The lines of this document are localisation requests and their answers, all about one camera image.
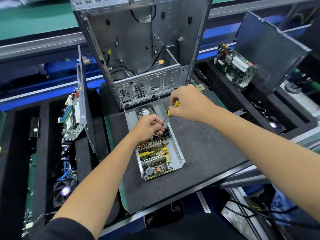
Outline power supply circuit board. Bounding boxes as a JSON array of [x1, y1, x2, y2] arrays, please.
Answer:
[[136, 137, 176, 180]]

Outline person's left black shoe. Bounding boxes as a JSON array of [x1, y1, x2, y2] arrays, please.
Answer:
[[144, 211, 161, 228]]

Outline silver metal computer case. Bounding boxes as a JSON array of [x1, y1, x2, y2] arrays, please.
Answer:
[[70, 0, 214, 109]]

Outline person's left forearm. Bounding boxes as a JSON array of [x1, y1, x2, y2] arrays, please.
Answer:
[[52, 137, 141, 233]]

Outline black foam tray with recess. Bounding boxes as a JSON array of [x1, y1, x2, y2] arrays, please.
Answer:
[[192, 60, 320, 140]]

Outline person's left hand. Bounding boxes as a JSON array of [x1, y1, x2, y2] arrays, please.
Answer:
[[129, 114, 167, 145]]

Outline blue data cables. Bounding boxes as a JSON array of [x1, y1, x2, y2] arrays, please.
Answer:
[[57, 166, 76, 180]]

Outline small black rectangular component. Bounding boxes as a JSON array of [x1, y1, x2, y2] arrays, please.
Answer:
[[29, 116, 40, 139]]

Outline person's black clothing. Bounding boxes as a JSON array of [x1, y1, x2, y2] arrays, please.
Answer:
[[30, 213, 248, 240]]

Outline yellow black handled screwdriver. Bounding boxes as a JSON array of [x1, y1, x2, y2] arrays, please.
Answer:
[[160, 100, 181, 127]]

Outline grey round metal part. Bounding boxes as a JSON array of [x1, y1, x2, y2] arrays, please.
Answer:
[[282, 80, 320, 98]]

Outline green board with white parts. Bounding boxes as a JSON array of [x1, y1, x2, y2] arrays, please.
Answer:
[[214, 41, 258, 92]]

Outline green conveyor belt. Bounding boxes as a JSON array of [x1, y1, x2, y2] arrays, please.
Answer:
[[0, 0, 251, 43]]

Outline person's black shoe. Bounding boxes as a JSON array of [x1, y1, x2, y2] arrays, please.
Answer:
[[144, 211, 161, 228], [167, 199, 184, 214]]

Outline large black metal panel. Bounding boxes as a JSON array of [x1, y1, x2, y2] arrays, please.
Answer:
[[234, 11, 312, 95]]

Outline person's right hand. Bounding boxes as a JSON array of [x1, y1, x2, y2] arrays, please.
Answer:
[[167, 84, 216, 123]]

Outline black foam work mat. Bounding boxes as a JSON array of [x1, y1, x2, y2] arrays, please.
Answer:
[[100, 82, 251, 213]]

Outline small black lit fan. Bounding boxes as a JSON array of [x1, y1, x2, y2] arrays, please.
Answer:
[[265, 115, 287, 133]]

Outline black cooler fan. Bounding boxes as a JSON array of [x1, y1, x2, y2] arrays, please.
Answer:
[[52, 177, 77, 203]]

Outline silver power supply unit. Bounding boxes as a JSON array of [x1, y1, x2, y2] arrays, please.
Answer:
[[124, 96, 186, 181]]

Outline person's right forearm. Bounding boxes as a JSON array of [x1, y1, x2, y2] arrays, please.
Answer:
[[207, 105, 320, 223]]

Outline black foam tray with slots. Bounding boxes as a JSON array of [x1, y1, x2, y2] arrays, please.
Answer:
[[0, 97, 121, 240]]

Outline grey metal conveyor rail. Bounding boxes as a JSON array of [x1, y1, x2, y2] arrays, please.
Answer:
[[0, 0, 320, 63]]

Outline person's right black shoe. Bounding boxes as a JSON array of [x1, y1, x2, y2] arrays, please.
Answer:
[[167, 199, 184, 214]]

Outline dark grey case side panel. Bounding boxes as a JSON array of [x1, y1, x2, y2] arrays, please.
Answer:
[[76, 45, 98, 153]]

